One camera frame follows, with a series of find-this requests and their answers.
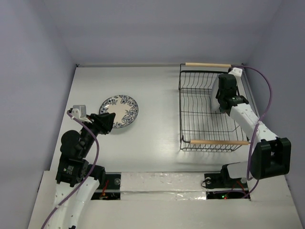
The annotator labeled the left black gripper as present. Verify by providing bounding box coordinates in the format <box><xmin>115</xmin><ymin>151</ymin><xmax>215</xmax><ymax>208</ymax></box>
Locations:
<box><xmin>80</xmin><ymin>111</ymin><xmax>115</xmax><ymax>156</ymax></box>

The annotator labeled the blue patterned plate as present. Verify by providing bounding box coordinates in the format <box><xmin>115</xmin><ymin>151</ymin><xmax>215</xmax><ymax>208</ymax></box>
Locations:
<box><xmin>99</xmin><ymin>95</ymin><xmax>139</xmax><ymax>129</ymax></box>

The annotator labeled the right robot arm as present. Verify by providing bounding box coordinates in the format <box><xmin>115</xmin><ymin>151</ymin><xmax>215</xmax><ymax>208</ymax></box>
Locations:
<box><xmin>211</xmin><ymin>73</ymin><xmax>291</xmax><ymax>187</ymax></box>

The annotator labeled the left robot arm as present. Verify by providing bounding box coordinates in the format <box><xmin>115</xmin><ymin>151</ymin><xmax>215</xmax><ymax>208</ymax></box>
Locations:
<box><xmin>42</xmin><ymin>108</ymin><xmax>116</xmax><ymax>229</ymax></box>

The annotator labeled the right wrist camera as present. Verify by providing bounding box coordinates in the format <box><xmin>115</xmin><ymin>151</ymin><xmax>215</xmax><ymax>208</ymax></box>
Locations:
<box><xmin>228</xmin><ymin>67</ymin><xmax>243</xmax><ymax>78</ymax></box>

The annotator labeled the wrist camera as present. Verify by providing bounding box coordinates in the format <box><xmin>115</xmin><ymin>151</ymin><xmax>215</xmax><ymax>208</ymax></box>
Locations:
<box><xmin>228</xmin><ymin>67</ymin><xmax>243</xmax><ymax>78</ymax></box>
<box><xmin>71</xmin><ymin>105</ymin><xmax>87</xmax><ymax>120</ymax></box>

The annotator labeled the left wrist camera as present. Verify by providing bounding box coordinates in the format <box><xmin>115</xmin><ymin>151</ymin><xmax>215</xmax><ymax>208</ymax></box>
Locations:
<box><xmin>71</xmin><ymin>105</ymin><xmax>87</xmax><ymax>120</ymax></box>

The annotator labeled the black wire dish rack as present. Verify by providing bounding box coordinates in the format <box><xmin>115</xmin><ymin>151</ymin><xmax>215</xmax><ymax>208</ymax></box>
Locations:
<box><xmin>178</xmin><ymin>63</ymin><xmax>249</xmax><ymax>152</ymax></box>

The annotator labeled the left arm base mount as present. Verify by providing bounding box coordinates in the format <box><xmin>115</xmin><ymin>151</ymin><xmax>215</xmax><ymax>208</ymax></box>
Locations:
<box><xmin>91</xmin><ymin>173</ymin><xmax>121</xmax><ymax>200</ymax></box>

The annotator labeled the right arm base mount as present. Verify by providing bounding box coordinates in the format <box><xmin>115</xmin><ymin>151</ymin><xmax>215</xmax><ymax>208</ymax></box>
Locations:
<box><xmin>201</xmin><ymin>173</ymin><xmax>249</xmax><ymax>200</ymax></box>

